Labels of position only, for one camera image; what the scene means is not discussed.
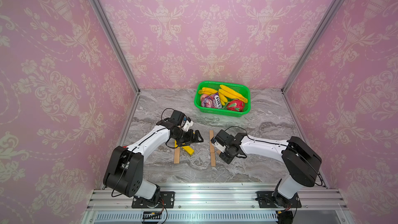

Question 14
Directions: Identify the banana bunch right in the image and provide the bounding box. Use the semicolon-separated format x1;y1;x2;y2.
219;85;248;103

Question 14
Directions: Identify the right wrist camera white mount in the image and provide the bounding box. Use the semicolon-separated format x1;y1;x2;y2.
213;141;225;152

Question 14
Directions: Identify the natural block cluster bottom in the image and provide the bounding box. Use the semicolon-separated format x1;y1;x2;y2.
210;152;216;167

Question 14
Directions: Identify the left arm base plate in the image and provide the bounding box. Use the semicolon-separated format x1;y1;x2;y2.
131;191;175;208

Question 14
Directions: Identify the green plastic basket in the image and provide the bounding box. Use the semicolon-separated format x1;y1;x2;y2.
194;81;251;117

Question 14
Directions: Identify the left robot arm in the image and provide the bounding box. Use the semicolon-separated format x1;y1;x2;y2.
103;110;204;206

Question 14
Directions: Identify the aluminium front rail frame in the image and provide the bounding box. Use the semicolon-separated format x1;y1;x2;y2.
82;183;354;224

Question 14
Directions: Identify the red dragon fruit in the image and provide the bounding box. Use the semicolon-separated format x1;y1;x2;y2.
226;100;245;112

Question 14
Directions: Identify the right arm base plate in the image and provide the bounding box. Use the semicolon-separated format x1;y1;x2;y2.
255;191;302;209

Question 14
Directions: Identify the natural block cluster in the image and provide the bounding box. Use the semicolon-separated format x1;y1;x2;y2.
209;130;214;143
210;152;216;167

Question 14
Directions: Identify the natural block cluster horizontal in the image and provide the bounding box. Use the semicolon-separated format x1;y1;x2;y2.
210;143;215;153

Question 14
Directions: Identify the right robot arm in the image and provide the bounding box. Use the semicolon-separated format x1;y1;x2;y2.
210;130;322;208

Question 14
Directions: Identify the banana bunch left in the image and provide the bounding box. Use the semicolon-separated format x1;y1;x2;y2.
198;87;218;95

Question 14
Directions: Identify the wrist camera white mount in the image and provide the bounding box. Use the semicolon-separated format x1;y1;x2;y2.
213;141;225;152
182;117;193;132

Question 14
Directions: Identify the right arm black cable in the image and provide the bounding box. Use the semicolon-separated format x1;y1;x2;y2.
224;125;248;136

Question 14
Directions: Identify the purple snack packet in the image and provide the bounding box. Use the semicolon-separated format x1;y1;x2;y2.
201;93;222;109

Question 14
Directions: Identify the natural wooden block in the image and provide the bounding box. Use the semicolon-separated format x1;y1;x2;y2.
174;147;180;164

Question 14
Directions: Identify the banana bunch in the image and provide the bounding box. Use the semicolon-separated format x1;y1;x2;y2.
219;85;248;103
198;87;218;95

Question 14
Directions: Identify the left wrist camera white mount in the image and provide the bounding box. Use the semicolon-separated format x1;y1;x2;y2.
182;117;193;132

